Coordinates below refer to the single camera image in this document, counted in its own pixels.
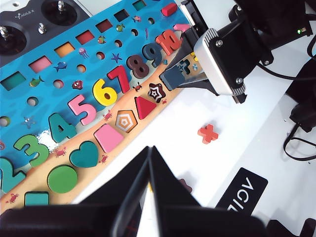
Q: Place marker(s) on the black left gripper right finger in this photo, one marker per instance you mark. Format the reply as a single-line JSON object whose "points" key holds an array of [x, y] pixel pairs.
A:
{"points": [[187, 217]]}

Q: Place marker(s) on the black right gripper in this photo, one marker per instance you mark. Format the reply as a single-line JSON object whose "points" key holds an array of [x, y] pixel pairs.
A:
{"points": [[247, 49]]}

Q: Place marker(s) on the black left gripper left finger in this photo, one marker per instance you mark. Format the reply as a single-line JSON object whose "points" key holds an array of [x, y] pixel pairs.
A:
{"points": [[98, 212]]}

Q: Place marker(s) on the dark blue square block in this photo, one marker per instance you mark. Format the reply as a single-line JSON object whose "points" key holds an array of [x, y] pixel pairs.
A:
{"points": [[172, 79]]}

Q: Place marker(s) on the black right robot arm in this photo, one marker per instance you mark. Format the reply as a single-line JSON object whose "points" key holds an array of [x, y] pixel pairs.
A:
{"points": [[271, 19]]}

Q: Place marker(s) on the yellow equals sign block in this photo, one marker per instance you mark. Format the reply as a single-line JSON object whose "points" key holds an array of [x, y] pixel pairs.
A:
{"points": [[195, 58]]}

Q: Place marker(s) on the brown star block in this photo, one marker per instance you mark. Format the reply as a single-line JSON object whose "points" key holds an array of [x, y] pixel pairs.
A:
{"points": [[186, 186]]}

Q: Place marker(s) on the orange number ten block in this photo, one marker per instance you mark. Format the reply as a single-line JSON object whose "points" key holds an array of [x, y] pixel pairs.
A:
{"points": [[164, 43]]}

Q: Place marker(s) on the dark blue number nine block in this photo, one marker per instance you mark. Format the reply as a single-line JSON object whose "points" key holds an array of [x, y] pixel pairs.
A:
{"points": [[156, 58]]}

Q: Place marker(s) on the pink greater-than sign block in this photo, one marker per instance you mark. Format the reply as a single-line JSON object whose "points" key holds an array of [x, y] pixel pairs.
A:
{"points": [[181, 26]]}

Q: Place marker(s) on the green circle block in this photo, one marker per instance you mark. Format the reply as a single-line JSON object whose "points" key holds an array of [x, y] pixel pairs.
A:
{"points": [[61, 179]]}

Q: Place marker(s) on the brown number eight block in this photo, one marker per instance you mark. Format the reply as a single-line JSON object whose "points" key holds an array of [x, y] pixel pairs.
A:
{"points": [[138, 66]]}

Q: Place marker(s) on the teal heart block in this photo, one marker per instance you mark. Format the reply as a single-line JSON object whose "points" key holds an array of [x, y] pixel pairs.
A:
{"points": [[84, 155]]}

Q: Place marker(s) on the red minus sign block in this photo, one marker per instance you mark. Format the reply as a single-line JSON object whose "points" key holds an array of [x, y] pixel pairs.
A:
{"points": [[169, 9]]}

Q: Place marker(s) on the red triangle block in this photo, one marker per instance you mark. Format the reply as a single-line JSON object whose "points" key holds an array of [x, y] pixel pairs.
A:
{"points": [[144, 107]]}

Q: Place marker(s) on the teal rectangle block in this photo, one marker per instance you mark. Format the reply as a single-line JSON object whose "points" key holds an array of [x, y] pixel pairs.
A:
{"points": [[35, 199]]}

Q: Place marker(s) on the black AgileX label plate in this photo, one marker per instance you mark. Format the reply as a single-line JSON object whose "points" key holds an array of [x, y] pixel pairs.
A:
{"points": [[247, 187]]}

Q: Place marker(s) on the red number seven block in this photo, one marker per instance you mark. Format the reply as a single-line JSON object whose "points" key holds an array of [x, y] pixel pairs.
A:
{"points": [[122, 79]]}

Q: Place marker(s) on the orange cross block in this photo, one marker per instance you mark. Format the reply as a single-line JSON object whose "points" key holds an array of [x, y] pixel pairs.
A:
{"points": [[208, 133]]}

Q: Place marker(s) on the pink trapezoid block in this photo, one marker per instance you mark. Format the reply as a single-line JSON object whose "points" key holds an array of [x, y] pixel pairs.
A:
{"points": [[108, 138]]}

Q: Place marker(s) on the green number three block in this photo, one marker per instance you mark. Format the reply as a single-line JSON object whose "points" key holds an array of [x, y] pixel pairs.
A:
{"points": [[41, 154]]}

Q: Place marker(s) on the teal number four block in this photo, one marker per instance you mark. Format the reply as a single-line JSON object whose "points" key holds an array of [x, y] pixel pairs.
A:
{"points": [[59, 130]]}

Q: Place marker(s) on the yellow number six block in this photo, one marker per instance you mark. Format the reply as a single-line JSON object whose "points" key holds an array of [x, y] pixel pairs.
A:
{"points": [[98, 91]]}

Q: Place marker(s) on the teal number two block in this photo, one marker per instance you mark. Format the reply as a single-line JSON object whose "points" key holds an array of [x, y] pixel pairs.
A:
{"points": [[10, 177]]}

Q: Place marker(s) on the pink number five block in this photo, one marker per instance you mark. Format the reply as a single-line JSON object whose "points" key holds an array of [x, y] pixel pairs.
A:
{"points": [[87, 114]]}

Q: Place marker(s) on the wooden number shape puzzle board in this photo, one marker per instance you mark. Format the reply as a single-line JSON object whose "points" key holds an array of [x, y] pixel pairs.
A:
{"points": [[69, 96]]}

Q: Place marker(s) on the black remote controller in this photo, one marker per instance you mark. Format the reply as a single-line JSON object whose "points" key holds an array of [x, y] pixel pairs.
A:
{"points": [[29, 32]]}

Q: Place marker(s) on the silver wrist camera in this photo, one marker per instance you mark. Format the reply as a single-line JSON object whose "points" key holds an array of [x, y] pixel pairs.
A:
{"points": [[209, 64]]}

